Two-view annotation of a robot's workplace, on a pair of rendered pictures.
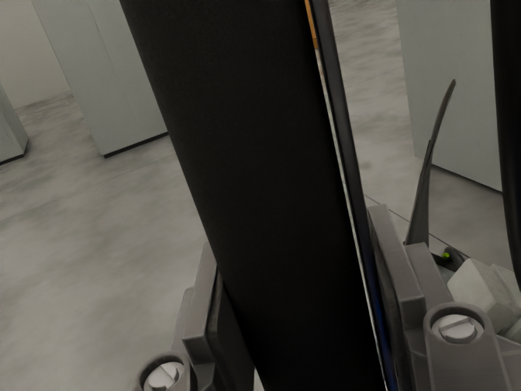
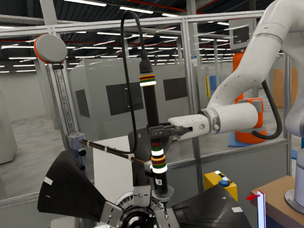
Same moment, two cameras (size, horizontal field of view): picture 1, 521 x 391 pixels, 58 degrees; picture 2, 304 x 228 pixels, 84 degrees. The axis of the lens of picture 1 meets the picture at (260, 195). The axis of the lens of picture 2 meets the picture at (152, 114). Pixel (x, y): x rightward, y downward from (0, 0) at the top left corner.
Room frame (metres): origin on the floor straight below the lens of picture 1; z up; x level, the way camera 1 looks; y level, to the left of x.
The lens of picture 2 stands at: (0.25, 0.45, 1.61)
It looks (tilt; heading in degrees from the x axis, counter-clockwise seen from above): 9 degrees down; 251
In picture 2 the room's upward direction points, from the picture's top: 8 degrees counter-clockwise
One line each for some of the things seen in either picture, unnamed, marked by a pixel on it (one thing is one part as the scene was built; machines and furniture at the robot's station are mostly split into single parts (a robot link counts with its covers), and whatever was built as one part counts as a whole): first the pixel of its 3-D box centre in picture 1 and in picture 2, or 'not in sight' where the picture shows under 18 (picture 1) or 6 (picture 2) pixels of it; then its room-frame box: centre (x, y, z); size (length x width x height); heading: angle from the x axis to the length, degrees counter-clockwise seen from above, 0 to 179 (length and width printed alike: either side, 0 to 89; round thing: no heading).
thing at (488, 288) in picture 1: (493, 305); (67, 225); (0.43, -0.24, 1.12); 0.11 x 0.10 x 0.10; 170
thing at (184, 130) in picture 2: not in sight; (182, 129); (0.03, 0.04, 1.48); 0.08 x 0.06 x 0.01; 50
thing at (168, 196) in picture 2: not in sight; (159, 179); (0.10, -0.01, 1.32); 0.09 x 0.07 x 0.10; 115
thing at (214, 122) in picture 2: not in sight; (208, 121); (-0.07, 0.03, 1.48); 0.09 x 0.03 x 0.08; 80
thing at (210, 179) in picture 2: not in sight; (219, 187); (-0.31, -0.23, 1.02); 0.16 x 0.10 x 0.11; 80
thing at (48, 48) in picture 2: not in sight; (51, 49); (0.40, -0.65, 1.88); 0.17 x 0.15 x 0.16; 170
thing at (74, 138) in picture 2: not in sight; (77, 140); (0.36, -0.57, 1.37); 0.10 x 0.07 x 0.08; 115
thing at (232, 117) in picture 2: not in sight; (230, 117); (-0.15, 0.03, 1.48); 0.13 x 0.09 x 0.08; 170
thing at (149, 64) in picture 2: not in sight; (154, 131); (0.10, 0.00, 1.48); 0.04 x 0.04 x 0.46
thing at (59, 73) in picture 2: not in sight; (69, 120); (0.39, -0.62, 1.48); 0.05 x 0.03 x 0.62; 25
